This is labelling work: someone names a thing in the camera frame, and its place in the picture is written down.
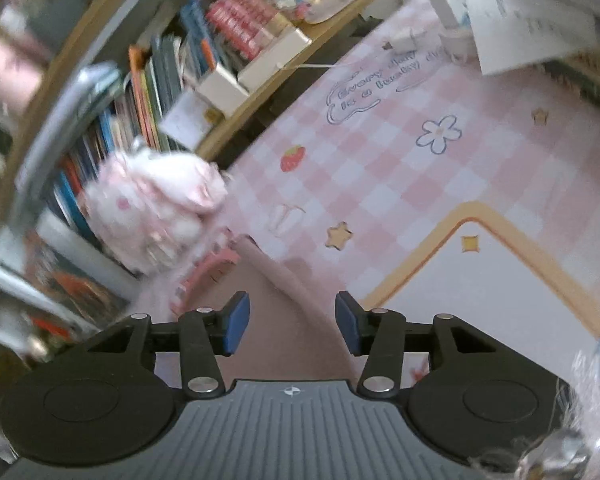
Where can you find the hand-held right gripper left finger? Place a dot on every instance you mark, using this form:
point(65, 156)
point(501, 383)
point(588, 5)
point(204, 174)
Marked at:
point(236, 325)

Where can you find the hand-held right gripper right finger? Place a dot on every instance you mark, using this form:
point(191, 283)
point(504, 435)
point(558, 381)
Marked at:
point(347, 325)

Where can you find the pink checked bed sheet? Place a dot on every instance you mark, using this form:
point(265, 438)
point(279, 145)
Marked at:
point(405, 185)

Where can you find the pink spotted white plush toy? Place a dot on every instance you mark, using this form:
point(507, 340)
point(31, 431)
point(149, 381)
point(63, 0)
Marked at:
point(150, 200)

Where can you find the large dark picture book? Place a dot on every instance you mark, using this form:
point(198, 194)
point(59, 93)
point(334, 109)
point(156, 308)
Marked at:
point(75, 287)

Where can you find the wooden bookshelf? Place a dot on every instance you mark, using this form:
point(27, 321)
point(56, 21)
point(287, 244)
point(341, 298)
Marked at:
point(265, 97)

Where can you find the row of shelved books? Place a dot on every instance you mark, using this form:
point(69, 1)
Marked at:
point(150, 85)

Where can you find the silver metal bar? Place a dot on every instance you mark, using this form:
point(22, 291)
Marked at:
point(65, 125)

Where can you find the long white cardboard box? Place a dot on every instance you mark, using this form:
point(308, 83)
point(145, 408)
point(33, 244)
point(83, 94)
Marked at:
point(275, 57)

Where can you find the white plastic container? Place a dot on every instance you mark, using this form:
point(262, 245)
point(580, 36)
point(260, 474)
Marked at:
point(447, 15)

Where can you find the pink round box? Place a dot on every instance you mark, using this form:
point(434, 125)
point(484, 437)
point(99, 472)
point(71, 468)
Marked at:
point(5, 70)

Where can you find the wicker basket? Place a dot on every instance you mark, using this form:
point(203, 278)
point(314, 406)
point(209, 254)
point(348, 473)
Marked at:
point(590, 77)

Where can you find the white paper sheet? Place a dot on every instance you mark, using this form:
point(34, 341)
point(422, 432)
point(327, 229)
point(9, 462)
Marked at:
point(525, 25)

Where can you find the white shelf post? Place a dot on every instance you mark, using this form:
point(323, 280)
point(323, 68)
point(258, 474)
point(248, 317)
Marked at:
point(25, 287)

